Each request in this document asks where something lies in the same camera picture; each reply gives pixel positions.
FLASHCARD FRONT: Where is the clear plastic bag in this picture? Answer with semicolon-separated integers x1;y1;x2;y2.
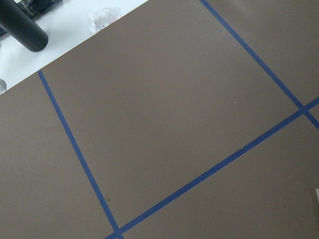
87;7;121;36

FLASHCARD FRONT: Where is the black water bottle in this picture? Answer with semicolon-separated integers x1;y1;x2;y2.
0;0;48;52

